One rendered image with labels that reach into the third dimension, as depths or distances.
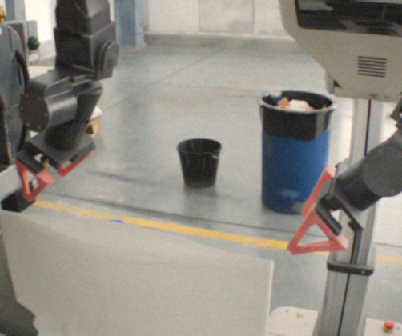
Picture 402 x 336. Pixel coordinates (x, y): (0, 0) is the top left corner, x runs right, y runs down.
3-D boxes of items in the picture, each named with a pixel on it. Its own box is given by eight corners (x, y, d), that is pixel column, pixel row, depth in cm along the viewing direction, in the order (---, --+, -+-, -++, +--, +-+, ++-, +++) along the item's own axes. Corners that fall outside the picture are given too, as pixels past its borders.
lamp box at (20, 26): (41, 63, 98) (37, 19, 94) (27, 67, 94) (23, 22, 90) (13, 63, 100) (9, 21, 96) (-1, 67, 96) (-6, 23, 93)
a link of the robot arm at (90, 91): (114, 83, 72) (86, 63, 73) (83, 94, 66) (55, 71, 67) (96, 122, 75) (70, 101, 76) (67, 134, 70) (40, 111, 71)
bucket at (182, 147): (227, 176, 357) (227, 140, 347) (214, 194, 331) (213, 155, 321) (186, 171, 367) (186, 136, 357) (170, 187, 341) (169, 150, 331)
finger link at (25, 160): (3, 193, 75) (17, 146, 70) (30, 174, 81) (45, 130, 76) (35, 218, 75) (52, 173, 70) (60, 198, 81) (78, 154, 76)
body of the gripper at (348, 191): (320, 199, 60) (367, 165, 56) (331, 166, 69) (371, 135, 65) (353, 237, 61) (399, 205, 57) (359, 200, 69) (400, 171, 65)
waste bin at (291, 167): (334, 189, 334) (341, 94, 308) (323, 224, 289) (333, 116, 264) (265, 180, 349) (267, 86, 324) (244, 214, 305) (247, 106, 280)
